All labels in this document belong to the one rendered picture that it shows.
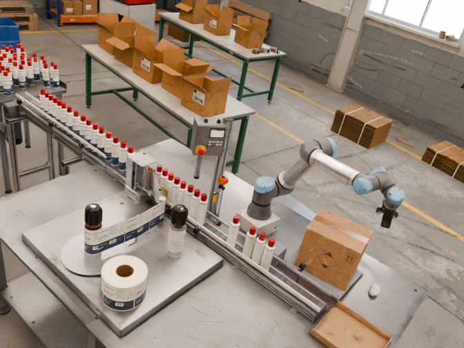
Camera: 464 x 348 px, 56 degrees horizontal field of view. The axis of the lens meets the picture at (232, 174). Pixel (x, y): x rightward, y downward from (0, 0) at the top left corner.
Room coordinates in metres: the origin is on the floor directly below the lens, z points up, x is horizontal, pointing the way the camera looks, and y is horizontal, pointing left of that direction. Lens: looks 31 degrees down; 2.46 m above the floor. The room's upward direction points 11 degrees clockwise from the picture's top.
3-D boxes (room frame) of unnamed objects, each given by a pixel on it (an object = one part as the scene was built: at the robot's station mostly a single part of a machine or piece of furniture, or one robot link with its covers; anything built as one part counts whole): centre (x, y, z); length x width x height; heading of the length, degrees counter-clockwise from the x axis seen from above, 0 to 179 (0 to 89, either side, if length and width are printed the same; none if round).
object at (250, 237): (1.77, -0.16, 0.98); 0.05 x 0.05 x 0.20
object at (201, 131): (2.10, 0.16, 1.38); 0.17 x 0.10 x 0.19; 111
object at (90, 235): (1.57, 0.60, 1.04); 0.09 x 0.09 x 0.29
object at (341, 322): (1.42, -0.71, 0.85); 0.30 x 0.26 x 0.04; 56
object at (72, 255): (1.57, 0.60, 0.89); 0.31 x 0.31 x 0.01
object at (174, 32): (9.01, 1.47, 0.19); 0.64 x 0.54 x 0.37; 141
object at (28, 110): (2.76, 1.29, 0.47); 1.17 x 0.38 x 0.94; 56
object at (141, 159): (2.13, 0.53, 1.14); 0.14 x 0.11 x 0.01; 56
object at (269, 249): (1.71, -0.26, 0.98); 0.05 x 0.05 x 0.20
